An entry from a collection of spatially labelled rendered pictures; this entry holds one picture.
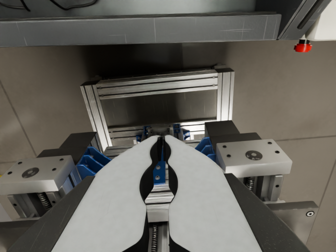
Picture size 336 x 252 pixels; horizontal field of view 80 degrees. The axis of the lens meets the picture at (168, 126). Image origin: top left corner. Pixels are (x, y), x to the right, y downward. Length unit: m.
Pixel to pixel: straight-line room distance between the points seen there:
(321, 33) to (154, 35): 0.26
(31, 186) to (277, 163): 0.52
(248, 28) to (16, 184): 0.55
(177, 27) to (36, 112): 1.46
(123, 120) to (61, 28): 0.92
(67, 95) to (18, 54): 0.36
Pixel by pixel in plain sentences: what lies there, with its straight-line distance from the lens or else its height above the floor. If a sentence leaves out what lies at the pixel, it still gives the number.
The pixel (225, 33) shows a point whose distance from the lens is 0.38.
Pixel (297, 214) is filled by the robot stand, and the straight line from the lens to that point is 0.52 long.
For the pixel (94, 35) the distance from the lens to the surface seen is 0.39.
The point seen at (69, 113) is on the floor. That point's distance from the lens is 1.60.
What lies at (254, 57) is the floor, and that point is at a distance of 1.44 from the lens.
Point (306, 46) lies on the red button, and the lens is 0.60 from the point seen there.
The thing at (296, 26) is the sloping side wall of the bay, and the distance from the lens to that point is 0.40.
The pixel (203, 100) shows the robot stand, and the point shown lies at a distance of 1.20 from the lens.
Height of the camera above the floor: 1.32
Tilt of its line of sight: 62 degrees down
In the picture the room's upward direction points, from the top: 180 degrees clockwise
